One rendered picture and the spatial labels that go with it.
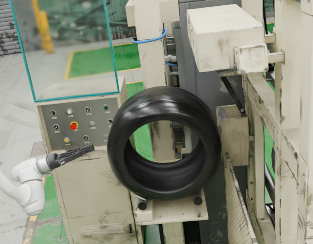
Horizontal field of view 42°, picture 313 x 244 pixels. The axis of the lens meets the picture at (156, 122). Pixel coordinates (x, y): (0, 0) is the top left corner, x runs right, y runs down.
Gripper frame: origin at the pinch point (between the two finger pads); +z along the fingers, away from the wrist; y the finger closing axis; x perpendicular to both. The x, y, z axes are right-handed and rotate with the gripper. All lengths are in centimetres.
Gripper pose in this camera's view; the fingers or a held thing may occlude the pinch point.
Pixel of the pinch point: (86, 149)
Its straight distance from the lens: 208.1
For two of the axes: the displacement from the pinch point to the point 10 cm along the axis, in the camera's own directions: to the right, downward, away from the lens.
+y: 0.1, -4.0, 9.2
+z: 9.3, -3.3, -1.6
